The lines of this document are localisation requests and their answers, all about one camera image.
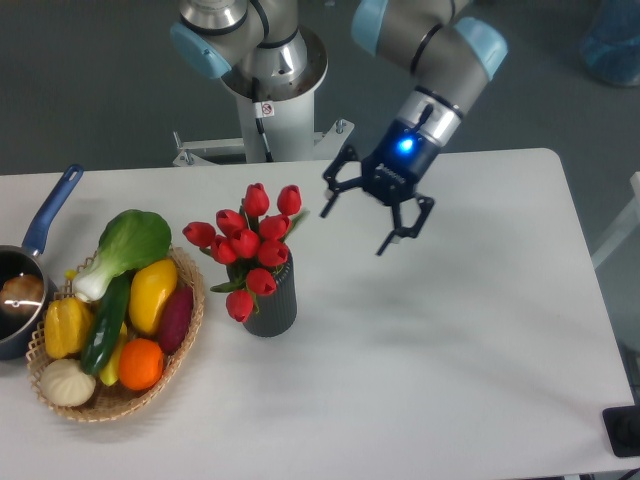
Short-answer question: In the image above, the purple sweet potato toy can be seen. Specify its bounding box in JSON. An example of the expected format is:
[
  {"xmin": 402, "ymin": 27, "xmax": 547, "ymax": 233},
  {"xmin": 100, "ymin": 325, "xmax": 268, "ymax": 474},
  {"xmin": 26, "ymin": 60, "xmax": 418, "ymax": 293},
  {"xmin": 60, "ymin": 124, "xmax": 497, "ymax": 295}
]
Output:
[{"xmin": 157, "ymin": 286, "xmax": 193, "ymax": 354}]

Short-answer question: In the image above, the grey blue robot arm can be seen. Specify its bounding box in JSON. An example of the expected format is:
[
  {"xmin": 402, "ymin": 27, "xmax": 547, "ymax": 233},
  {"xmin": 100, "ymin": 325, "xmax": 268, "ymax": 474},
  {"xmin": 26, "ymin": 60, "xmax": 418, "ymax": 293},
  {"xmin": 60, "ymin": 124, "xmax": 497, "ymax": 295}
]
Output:
[{"xmin": 170, "ymin": 1, "xmax": 508, "ymax": 242}]

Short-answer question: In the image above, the orange fruit toy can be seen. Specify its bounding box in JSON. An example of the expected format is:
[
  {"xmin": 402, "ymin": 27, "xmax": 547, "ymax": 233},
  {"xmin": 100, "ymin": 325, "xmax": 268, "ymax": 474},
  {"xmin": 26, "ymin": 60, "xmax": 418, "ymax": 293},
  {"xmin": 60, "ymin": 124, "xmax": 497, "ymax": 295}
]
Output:
[{"xmin": 119, "ymin": 338, "xmax": 164, "ymax": 391}]

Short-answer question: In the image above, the yellow banana toy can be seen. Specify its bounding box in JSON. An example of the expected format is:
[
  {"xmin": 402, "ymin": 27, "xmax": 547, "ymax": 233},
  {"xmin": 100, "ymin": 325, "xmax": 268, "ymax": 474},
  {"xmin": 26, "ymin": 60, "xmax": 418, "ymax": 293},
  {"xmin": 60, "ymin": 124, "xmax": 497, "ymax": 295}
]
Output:
[{"xmin": 99, "ymin": 323, "xmax": 128, "ymax": 387}]

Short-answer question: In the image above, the yellow bell pepper toy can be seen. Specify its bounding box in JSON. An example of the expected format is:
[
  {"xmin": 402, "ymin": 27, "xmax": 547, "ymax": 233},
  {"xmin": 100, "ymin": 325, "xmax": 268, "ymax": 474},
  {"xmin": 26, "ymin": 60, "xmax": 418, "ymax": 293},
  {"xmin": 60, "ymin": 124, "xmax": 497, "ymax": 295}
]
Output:
[{"xmin": 44, "ymin": 297, "xmax": 93, "ymax": 359}]

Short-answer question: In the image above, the dark grey ribbed vase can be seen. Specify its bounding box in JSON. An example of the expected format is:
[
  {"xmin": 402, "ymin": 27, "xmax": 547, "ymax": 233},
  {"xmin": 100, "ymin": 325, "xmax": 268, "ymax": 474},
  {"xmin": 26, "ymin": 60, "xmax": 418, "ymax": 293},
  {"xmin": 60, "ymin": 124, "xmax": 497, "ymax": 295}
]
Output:
[{"xmin": 225, "ymin": 254, "xmax": 297, "ymax": 338}]

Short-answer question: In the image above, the brown bread roll toy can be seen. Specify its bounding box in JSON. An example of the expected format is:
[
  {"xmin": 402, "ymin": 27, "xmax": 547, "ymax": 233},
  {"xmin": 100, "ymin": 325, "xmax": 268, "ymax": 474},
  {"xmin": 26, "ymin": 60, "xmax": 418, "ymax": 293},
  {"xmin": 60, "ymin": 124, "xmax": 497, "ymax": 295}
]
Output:
[{"xmin": 1, "ymin": 274, "xmax": 44, "ymax": 316}]

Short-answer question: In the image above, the white frame at right edge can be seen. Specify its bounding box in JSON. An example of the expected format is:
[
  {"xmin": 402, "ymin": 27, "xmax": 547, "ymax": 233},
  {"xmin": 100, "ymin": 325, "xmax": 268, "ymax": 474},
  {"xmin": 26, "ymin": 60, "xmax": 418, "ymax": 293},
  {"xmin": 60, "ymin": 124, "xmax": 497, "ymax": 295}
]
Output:
[{"xmin": 591, "ymin": 172, "xmax": 639, "ymax": 269}]

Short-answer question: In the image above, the white steamed bun toy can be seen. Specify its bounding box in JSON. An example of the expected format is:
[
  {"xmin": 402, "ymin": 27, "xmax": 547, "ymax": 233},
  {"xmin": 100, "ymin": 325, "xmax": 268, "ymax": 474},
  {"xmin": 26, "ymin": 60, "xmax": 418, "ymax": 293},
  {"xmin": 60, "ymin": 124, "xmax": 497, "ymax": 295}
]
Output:
[{"xmin": 40, "ymin": 359, "xmax": 96, "ymax": 407}]

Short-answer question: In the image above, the woven wicker basket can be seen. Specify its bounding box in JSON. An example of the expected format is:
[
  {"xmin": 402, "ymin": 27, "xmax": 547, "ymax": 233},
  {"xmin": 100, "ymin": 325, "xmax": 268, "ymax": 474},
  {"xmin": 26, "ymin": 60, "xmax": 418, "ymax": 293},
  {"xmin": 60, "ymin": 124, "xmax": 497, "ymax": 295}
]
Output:
[{"xmin": 26, "ymin": 247, "xmax": 205, "ymax": 423}]

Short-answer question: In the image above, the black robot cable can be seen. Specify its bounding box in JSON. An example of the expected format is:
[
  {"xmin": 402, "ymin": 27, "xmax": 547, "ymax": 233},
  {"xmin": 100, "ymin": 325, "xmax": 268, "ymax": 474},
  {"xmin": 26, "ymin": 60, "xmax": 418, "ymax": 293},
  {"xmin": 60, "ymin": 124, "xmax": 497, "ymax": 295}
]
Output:
[{"xmin": 249, "ymin": 77, "xmax": 275, "ymax": 163}]

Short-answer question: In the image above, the blue translucent bin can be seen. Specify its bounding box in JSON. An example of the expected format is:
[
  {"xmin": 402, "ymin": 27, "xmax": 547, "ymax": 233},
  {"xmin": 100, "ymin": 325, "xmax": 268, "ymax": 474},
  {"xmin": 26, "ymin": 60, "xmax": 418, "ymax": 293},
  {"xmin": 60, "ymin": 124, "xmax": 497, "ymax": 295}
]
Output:
[{"xmin": 579, "ymin": 1, "xmax": 639, "ymax": 87}]

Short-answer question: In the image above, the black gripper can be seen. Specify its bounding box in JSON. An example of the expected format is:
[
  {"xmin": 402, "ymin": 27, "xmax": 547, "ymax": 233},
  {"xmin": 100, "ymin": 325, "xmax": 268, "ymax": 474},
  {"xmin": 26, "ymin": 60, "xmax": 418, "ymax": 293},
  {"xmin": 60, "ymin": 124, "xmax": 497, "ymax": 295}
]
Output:
[{"xmin": 319, "ymin": 119, "xmax": 442, "ymax": 257}]

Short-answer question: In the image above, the green cucumber toy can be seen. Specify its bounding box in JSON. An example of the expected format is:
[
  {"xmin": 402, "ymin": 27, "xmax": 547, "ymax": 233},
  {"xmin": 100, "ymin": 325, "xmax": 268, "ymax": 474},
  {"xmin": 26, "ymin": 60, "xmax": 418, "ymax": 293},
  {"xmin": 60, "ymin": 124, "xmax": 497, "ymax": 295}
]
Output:
[{"xmin": 80, "ymin": 273, "xmax": 131, "ymax": 376}]

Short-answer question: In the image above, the red tulip bouquet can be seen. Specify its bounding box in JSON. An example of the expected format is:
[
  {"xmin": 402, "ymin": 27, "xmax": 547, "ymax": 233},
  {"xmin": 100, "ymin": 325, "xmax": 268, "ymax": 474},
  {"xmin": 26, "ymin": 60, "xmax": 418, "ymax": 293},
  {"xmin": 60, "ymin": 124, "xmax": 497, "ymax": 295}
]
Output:
[{"xmin": 182, "ymin": 183, "xmax": 307, "ymax": 296}]

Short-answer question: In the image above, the yellow mango toy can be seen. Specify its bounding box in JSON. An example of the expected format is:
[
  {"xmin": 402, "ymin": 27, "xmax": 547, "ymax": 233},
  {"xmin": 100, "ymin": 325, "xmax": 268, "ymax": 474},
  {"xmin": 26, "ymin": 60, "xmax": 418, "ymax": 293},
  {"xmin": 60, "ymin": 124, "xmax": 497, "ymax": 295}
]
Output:
[{"xmin": 128, "ymin": 258, "xmax": 178, "ymax": 337}]

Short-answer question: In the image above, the blue handled saucepan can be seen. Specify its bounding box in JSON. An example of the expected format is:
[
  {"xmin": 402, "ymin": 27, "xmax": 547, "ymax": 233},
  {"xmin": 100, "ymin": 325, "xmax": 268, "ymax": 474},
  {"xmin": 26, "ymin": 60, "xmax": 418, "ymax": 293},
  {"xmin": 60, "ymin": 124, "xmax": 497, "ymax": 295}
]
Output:
[{"xmin": 1, "ymin": 164, "xmax": 84, "ymax": 361}]

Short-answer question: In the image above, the black device at table edge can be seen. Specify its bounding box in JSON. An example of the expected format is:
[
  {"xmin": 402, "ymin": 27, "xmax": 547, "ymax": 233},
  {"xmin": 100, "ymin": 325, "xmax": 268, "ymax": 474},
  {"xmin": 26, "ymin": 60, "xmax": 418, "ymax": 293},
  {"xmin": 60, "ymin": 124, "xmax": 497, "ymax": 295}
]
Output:
[{"xmin": 602, "ymin": 405, "xmax": 639, "ymax": 458}]

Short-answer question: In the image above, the green bok choy toy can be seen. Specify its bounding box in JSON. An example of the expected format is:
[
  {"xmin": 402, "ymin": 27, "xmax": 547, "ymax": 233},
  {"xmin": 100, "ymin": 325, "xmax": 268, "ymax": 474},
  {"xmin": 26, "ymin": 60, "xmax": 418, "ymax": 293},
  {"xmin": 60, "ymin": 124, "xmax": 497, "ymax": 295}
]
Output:
[{"xmin": 72, "ymin": 209, "xmax": 172, "ymax": 302}]

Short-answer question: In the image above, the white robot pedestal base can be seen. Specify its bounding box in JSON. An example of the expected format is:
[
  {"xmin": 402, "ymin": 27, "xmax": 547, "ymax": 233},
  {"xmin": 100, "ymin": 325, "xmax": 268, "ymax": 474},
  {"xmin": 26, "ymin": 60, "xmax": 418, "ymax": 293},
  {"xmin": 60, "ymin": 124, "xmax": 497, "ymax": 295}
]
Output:
[{"xmin": 173, "ymin": 26, "xmax": 355, "ymax": 167}]

